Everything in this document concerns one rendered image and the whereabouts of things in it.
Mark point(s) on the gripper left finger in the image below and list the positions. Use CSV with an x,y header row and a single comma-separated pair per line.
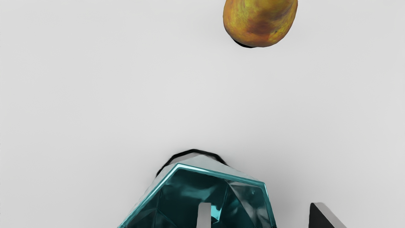
x,y
203,216

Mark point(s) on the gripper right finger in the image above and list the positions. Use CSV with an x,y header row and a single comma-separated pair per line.
x,y
322,218

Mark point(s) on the teal faceted mug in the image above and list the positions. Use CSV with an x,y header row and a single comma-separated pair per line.
x,y
190,196

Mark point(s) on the yellow-red mango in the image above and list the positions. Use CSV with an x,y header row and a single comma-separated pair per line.
x,y
259,22

